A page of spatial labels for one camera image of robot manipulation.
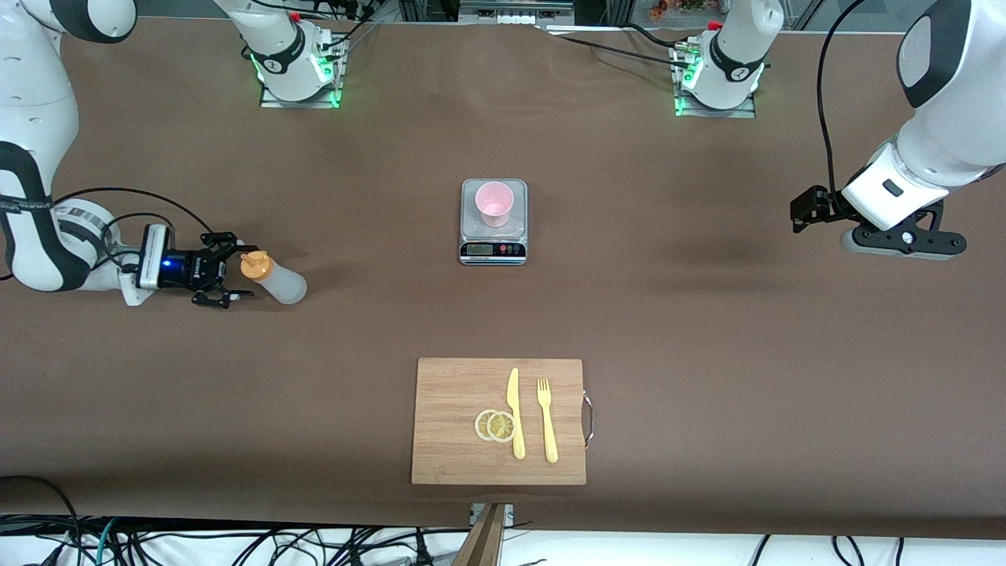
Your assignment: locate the short black tabletop cable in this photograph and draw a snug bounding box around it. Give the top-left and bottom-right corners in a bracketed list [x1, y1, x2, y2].
[625, 22, 681, 50]

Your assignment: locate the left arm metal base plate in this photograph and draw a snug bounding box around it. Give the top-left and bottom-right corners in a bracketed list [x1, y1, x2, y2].
[674, 47, 757, 119]

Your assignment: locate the black looped floor cable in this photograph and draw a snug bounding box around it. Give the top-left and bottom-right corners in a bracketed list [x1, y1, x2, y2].
[0, 475, 83, 566]

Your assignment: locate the yellow plastic fork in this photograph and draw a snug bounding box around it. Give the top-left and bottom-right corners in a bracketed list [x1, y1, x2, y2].
[537, 377, 559, 464]

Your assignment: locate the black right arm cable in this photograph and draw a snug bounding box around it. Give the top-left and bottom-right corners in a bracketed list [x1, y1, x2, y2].
[51, 186, 218, 276]

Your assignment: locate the brown table cover sheet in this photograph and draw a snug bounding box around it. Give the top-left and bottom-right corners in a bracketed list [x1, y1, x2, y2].
[0, 14, 1006, 540]

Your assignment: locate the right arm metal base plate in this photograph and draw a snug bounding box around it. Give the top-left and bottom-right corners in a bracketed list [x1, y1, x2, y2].
[259, 35, 344, 109]

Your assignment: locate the aluminium frame post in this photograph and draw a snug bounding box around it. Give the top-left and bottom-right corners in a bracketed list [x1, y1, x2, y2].
[452, 503, 516, 566]

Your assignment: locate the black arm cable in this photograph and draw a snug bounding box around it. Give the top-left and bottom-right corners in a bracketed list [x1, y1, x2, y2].
[817, 0, 873, 194]
[51, 186, 218, 276]

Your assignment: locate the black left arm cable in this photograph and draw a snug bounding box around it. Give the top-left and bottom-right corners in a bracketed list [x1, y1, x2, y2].
[817, 0, 873, 194]

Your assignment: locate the teal floor cable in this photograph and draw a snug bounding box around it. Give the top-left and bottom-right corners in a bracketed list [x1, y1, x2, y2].
[93, 517, 120, 566]

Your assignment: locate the translucent sauce bottle orange cap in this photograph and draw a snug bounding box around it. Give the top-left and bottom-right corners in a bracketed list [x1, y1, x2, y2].
[240, 251, 308, 306]

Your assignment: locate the pink plastic cup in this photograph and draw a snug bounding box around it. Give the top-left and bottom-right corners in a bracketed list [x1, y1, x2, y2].
[475, 181, 516, 229]

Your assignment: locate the silver digital kitchen scale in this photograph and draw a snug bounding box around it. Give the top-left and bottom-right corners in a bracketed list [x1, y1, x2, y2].
[459, 178, 529, 266]

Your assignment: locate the long black tabletop cable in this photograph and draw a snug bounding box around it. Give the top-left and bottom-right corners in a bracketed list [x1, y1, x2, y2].
[550, 33, 685, 68]

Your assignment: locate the yellow plastic knife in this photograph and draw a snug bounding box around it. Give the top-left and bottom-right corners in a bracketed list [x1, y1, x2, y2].
[507, 367, 526, 461]

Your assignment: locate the wooden cutting board metal handle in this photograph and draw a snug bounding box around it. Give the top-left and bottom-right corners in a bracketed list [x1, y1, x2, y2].
[411, 358, 594, 486]

